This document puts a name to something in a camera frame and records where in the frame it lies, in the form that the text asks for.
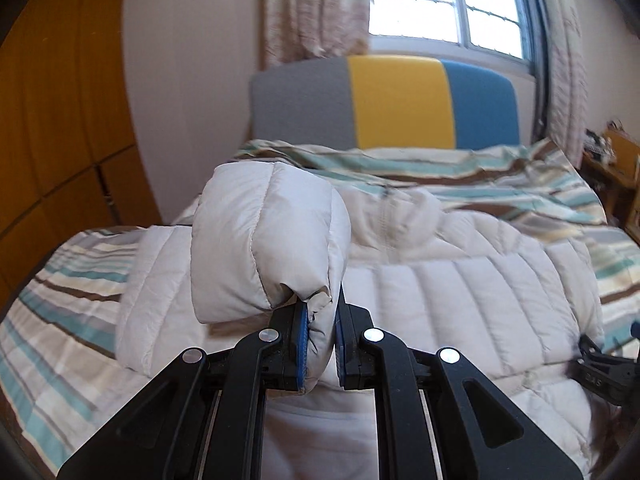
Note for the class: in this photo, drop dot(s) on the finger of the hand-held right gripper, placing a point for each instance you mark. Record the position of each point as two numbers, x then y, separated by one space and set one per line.
607 377
635 331

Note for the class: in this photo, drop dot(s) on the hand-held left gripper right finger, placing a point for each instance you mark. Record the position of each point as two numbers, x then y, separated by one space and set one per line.
341 347

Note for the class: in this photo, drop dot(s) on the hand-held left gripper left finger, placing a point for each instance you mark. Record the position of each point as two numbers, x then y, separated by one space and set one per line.
300 347

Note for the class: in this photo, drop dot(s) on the white puffer jacket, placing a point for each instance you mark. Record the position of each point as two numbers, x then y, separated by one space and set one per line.
450 290

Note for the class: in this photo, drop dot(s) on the cluttered wooden desk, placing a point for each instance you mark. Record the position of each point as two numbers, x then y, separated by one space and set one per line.
617 170

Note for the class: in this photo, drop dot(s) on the striped bed sheet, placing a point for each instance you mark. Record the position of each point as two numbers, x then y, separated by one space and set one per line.
60 285

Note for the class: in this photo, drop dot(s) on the grey yellow blue headboard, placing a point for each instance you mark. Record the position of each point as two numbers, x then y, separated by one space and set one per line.
400 105

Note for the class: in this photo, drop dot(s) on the patterned beige curtain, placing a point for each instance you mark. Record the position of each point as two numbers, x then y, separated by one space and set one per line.
562 50
315 5

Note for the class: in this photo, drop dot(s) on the orange wooden wardrobe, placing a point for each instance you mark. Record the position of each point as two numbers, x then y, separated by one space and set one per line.
60 110

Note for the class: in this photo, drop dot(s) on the barred window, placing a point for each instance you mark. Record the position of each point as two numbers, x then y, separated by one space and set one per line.
425 0

